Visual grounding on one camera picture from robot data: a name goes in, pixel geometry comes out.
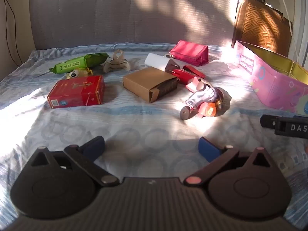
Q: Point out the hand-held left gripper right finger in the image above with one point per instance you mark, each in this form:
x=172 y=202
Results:
x=208 y=149

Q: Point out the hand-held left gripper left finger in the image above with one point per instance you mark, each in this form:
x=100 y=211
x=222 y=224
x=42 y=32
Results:
x=93 y=147

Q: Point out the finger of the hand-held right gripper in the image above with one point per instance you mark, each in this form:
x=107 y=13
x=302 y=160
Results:
x=288 y=127

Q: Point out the pink tin box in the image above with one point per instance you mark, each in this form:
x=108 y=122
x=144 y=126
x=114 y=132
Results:
x=272 y=84

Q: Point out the silver purple toy figure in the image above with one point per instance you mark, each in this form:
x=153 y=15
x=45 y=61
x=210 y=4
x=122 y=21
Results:
x=204 y=93

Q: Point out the red cardboard box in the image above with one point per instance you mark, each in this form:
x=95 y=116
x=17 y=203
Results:
x=72 y=91

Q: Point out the small panda figure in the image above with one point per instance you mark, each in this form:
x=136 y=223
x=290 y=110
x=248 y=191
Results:
x=74 y=73

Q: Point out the red stapler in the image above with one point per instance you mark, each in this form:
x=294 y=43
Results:
x=182 y=75

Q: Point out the brown cardboard box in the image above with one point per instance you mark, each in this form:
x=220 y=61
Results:
x=144 y=81

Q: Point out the green snack packet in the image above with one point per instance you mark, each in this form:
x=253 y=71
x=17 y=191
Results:
x=72 y=65

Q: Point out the beige hair claw clip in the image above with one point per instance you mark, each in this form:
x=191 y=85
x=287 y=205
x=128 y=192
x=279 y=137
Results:
x=115 y=63

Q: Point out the pink zip purse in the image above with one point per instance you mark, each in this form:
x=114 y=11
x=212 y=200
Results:
x=187 y=51

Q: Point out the white charger plug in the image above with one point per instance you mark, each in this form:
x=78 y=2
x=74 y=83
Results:
x=156 y=61

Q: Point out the blue patterned bedsheet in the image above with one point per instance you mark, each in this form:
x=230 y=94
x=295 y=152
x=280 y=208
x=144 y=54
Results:
x=120 y=120

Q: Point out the blue striped mattress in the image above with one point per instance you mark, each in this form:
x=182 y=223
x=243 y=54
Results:
x=298 y=190

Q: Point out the white window frame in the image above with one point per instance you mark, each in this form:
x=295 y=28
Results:
x=300 y=28

